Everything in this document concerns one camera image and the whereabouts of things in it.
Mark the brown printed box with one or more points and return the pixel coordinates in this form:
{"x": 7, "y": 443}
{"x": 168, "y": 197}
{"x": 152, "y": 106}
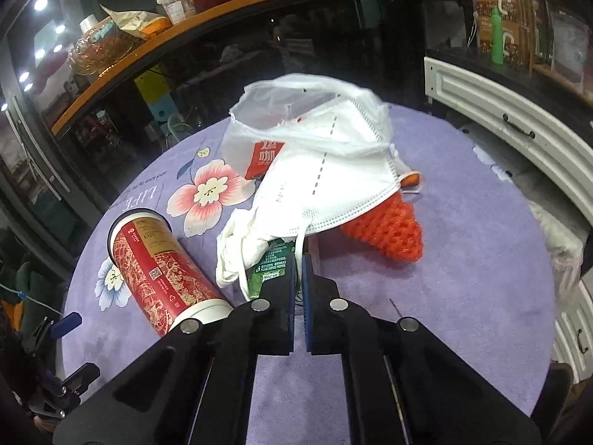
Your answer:
{"x": 486, "y": 7}
{"x": 516, "y": 46}

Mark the crumpled paper bag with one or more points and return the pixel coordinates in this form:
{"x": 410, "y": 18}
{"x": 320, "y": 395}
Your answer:
{"x": 134, "y": 21}

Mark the pale floral cloth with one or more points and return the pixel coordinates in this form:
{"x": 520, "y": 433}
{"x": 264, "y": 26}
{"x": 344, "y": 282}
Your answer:
{"x": 556, "y": 236}

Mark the red sachet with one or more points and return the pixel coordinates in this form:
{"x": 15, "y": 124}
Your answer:
{"x": 259, "y": 160}

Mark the white cabinet drawer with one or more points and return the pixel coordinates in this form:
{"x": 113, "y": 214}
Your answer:
{"x": 486, "y": 97}

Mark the white plastic bag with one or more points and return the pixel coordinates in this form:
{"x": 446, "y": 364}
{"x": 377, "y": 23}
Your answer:
{"x": 278, "y": 97}

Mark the green bottle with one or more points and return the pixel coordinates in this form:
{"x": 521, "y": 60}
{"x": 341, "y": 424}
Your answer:
{"x": 497, "y": 37}

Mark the tape roll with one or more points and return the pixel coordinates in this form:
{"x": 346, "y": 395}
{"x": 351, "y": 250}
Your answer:
{"x": 92, "y": 25}

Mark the orange foam fruit net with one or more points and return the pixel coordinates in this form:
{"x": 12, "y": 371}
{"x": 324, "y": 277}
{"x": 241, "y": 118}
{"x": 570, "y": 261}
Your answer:
{"x": 389, "y": 231}

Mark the white lower cabinet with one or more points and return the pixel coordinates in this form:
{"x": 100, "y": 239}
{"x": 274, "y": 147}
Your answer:
{"x": 574, "y": 315}

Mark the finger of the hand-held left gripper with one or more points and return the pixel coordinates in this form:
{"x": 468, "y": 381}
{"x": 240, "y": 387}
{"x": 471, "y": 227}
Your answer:
{"x": 67, "y": 324}
{"x": 74, "y": 382}

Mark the yellow box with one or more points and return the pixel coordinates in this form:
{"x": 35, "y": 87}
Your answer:
{"x": 150, "y": 83}

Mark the red cylindrical canister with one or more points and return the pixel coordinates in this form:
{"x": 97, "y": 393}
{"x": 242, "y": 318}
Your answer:
{"x": 162, "y": 269}

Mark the amber glass bowl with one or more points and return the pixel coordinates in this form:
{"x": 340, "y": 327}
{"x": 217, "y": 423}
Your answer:
{"x": 104, "y": 53}

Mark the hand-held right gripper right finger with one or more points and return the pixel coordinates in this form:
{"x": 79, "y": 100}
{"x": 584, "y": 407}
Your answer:
{"x": 309, "y": 315}

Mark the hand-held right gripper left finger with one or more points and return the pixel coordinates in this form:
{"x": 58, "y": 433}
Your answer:
{"x": 289, "y": 315}

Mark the purple floral tablecloth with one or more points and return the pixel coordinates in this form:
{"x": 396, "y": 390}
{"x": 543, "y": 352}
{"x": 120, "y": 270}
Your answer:
{"x": 463, "y": 264}

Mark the white face mask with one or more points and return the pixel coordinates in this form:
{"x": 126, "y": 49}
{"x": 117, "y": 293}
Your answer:
{"x": 333, "y": 167}

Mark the wooden edged glass counter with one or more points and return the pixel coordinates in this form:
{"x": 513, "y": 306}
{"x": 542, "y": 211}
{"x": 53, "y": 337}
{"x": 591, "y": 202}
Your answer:
{"x": 231, "y": 14}

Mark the green packet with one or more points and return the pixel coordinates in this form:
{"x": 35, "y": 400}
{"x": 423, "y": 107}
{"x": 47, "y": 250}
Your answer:
{"x": 273, "y": 264}

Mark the white crumpled tissue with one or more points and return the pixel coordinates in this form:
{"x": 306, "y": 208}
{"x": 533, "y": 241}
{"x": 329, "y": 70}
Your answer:
{"x": 241, "y": 241}

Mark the orange gold wrapper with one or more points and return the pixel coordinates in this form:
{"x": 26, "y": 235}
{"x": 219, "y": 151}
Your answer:
{"x": 411, "y": 178}

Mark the clear lidded plastic cup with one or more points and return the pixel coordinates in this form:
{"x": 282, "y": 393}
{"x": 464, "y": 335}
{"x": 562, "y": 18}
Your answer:
{"x": 177, "y": 4}

